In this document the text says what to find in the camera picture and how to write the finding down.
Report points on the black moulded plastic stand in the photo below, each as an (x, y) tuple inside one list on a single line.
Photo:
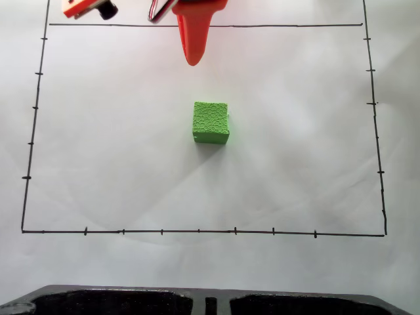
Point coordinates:
[(108, 300)]

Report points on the white sheet with drawn rectangle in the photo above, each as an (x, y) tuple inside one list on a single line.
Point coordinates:
[(115, 164)]

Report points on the green textured cube block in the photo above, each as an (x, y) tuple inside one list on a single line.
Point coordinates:
[(210, 119)]

